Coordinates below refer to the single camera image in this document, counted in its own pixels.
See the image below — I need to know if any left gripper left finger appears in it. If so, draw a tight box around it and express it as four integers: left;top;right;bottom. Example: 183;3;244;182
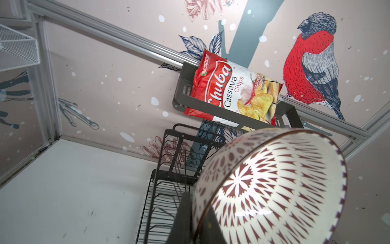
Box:
166;192;193;244

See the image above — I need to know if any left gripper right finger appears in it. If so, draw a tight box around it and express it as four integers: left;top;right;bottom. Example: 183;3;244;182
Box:
198;208;226;244

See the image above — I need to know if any red cassava chips bag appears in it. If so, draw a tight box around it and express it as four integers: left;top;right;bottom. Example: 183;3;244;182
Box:
191;50;282;126

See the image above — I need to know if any white wire wall basket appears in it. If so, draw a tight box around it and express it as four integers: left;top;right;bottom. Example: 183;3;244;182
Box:
1;24;41;72

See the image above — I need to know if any white brown patterned bowl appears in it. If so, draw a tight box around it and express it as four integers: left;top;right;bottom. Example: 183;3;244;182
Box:
192;128;347;244

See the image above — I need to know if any black wire dish rack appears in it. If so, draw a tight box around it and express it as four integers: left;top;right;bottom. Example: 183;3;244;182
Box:
135;124;225;244

